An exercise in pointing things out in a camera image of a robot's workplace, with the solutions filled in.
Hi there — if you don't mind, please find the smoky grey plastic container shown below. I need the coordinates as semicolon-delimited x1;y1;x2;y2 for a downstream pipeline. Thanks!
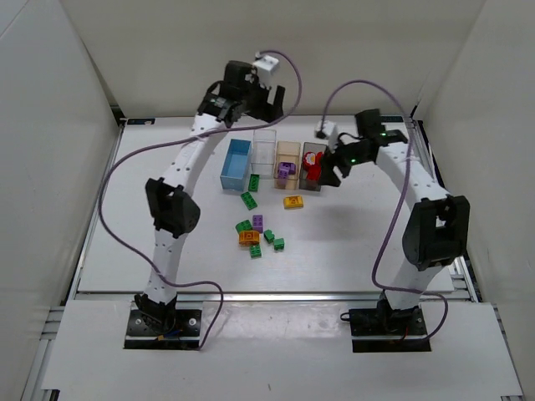
298;142;326;191

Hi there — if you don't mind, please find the red lego brick with sticker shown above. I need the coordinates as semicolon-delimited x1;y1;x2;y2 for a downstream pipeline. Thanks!
302;151;317;170

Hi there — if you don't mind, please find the light blue plastic container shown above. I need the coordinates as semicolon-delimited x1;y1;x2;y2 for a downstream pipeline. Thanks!
220;139;252;191

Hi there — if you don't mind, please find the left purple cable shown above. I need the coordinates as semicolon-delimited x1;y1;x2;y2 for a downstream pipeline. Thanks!
96;49;303;350

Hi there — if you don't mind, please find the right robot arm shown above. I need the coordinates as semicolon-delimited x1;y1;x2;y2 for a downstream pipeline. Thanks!
317;109;470;312

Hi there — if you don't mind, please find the blue label sticker left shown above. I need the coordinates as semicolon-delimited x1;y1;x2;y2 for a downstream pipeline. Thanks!
126;119;155;125

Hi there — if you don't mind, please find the clear plastic container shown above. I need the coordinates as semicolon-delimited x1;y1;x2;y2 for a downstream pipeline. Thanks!
251;129;277;178

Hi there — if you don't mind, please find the green lego plate flat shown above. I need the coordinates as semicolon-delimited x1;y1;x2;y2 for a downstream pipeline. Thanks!
240;191;257;210

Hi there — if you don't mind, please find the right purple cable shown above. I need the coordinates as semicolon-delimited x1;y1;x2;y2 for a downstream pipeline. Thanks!
324;79;451;344

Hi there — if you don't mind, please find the small purple lego brick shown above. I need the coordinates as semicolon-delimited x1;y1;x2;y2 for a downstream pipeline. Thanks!
279;162;297;175

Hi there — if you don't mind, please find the amber transparent plastic container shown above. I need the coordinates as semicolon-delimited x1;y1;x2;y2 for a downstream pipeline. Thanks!
273;140;301;190

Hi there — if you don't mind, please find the red long lego brick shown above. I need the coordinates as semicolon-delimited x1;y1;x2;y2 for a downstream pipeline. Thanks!
306;166;322;181

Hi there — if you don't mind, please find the green lego brick bottom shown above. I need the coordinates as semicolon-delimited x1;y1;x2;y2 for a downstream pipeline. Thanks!
249;244;262;259

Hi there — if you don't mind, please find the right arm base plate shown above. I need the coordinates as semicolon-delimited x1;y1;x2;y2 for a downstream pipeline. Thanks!
340;307;431;353

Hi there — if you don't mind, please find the purple lego brick with studs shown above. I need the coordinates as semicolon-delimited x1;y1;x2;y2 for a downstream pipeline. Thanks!
252;214;263;233

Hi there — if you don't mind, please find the yellow lego brick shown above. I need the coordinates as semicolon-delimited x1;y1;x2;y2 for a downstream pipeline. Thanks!
283;195;304;210

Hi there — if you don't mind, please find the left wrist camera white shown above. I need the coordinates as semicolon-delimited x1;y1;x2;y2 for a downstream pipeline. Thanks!
252;53;279;89

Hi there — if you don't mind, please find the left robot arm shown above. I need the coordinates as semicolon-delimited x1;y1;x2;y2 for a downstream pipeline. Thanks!
135;53;285;324

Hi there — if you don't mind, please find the purple cable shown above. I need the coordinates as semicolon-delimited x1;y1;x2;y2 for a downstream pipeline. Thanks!
324;79;451;344
96;49;303;350

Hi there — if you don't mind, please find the purple paw print lego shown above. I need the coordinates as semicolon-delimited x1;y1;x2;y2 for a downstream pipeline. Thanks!
277;166;289;181

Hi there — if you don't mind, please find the orange transparent lego brick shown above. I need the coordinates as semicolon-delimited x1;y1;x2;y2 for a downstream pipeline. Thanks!
238;230;260;246

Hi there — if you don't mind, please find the green lego plate upright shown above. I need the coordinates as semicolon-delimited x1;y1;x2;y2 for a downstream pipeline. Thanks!
248;174;260;192

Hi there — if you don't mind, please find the aluminium frame rail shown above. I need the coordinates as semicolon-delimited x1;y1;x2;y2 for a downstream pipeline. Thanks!
66;287;482;304

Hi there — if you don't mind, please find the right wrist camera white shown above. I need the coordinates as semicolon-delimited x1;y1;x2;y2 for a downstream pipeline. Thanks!
314;119;339;153

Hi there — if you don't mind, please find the green lego brick by orange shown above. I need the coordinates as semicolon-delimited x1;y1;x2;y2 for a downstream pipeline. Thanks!
235;220;252;234

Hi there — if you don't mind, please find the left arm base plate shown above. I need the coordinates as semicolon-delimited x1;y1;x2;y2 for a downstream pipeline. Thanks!
123;304;202;351

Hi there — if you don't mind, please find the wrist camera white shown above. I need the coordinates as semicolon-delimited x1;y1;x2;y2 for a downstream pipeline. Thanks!
314;119;339;153
252;53;279;89

